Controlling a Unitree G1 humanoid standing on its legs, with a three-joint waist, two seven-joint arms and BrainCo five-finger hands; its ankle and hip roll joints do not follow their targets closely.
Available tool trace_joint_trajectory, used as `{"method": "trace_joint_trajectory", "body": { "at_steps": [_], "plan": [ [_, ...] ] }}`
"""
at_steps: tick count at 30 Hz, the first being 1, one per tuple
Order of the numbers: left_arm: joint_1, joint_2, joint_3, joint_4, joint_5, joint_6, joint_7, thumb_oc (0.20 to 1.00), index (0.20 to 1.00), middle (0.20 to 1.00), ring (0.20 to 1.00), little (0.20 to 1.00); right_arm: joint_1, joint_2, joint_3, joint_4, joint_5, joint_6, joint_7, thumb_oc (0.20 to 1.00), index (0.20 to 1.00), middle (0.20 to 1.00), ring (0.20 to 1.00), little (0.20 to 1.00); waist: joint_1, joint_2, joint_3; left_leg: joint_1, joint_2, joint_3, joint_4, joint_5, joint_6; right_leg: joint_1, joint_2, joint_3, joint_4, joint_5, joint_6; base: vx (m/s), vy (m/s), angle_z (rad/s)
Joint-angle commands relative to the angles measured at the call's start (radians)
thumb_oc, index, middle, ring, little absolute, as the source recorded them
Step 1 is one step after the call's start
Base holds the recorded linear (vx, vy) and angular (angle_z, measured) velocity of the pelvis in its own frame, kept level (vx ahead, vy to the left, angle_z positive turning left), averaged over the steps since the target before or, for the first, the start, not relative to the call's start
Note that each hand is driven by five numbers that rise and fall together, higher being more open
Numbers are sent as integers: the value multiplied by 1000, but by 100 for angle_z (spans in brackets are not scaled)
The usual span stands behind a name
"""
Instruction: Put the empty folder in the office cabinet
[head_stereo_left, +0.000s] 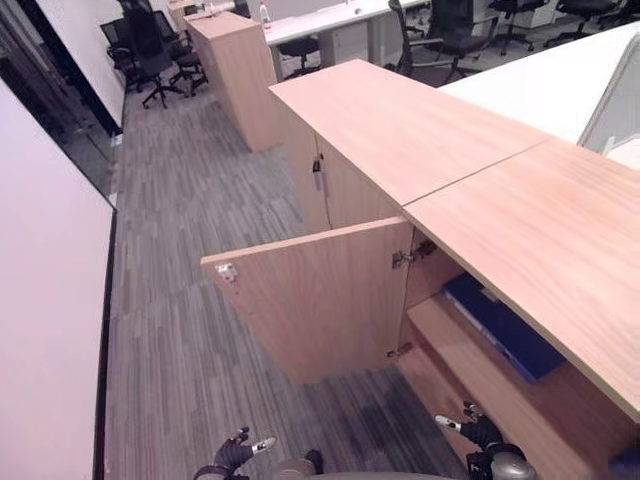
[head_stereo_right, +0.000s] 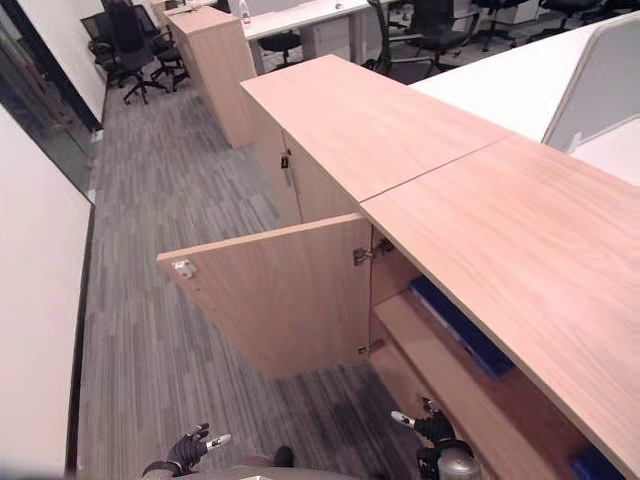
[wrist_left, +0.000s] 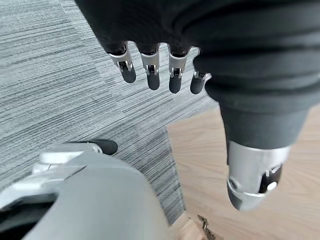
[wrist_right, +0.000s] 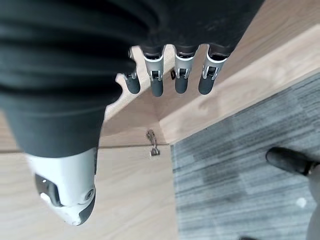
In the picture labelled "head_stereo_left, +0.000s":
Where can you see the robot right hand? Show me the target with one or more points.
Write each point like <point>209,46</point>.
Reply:
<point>481,432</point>

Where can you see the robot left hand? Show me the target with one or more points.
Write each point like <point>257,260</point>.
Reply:
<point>234,452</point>

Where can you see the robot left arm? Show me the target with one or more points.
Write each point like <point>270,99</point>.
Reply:
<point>210,472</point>

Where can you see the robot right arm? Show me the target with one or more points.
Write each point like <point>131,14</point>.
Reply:
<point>507,466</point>

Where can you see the blue folder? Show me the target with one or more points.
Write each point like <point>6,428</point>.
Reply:
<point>505,325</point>

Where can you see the wooden cabinet door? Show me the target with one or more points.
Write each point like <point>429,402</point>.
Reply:
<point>320,300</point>

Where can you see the open wooden office cabinet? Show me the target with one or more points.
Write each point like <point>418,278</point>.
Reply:
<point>545,235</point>

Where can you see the keys in cabinet lock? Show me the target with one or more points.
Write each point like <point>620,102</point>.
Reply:
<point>317,167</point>

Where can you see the closed wooden office cabinet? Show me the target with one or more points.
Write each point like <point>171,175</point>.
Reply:
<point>390,130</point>

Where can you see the tall wooden cabinet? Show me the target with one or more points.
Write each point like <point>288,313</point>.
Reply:
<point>235,75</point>

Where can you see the black mesh office chair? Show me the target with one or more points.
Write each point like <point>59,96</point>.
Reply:
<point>147,55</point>
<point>190,62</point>

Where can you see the black office chair with armrests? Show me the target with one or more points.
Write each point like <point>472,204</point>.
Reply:
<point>452,35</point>

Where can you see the long white office desk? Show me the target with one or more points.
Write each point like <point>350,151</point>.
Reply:
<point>320,22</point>

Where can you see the small wooden cabinet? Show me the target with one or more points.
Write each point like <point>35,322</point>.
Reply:
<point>179,11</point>

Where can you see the robot dark foot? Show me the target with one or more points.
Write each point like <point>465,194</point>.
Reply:
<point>314,460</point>

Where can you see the small metal door hinge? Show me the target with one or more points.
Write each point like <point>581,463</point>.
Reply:
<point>401,349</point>

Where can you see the robot grey torso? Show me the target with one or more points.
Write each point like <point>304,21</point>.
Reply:
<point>370,475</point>

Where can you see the metal door catch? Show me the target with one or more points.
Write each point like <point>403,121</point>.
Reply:
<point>226,272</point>

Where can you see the large metal door hinge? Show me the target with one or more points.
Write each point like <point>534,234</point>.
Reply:
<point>403,258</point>

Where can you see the white desk with partition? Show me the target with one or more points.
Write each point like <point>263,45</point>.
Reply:
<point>540,85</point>

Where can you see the white plastic bottle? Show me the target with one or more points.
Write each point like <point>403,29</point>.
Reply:
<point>265,16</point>

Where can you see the glass door with black frame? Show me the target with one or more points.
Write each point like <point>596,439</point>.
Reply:
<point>60,85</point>

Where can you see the white drawer pedestal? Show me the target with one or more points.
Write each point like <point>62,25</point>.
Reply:
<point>347,41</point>

